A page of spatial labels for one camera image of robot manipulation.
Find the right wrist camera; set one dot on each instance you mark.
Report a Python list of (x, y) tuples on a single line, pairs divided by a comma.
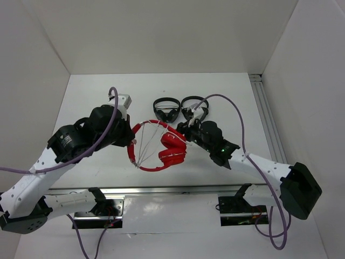
[(196, 112)]

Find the red over-ear headphones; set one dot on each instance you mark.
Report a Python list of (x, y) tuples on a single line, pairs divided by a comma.
[(175, 146)]

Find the right black headphones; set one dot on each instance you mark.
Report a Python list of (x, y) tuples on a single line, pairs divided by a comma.
[(188, 103)]

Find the black headphones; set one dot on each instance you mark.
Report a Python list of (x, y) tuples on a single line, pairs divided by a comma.
[(188, 103), (167, 114)]

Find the front aluminium rail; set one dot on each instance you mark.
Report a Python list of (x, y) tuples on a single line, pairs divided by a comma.
[(170, 190)]

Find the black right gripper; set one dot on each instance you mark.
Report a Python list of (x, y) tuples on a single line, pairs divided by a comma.
[(185, 129)]

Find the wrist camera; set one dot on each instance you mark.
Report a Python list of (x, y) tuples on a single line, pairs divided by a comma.
[(124, 102), (196, 112)]

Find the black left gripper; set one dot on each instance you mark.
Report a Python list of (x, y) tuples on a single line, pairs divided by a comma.
[(127, 129)]

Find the left black headphones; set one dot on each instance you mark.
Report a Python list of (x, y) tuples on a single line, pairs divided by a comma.
[(167, 114)]

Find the right side aluminium rail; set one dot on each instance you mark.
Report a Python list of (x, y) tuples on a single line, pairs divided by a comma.
[(270, 128)]

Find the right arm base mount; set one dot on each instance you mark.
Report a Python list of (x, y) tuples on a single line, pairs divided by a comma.
[(235, 211)]

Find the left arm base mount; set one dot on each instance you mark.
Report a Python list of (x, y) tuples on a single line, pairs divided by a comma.
[(108, 212)]

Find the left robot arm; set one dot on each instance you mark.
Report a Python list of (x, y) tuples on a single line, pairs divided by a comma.
[(26, 206)]

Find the aluminium rail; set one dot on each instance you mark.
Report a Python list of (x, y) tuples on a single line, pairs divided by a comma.
[(170, 190), (270, 128)]

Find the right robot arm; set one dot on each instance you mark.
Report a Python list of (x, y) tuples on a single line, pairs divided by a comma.
[(297, 189)]

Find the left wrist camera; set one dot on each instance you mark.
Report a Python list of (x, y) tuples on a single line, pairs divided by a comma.
[(124, 102)]

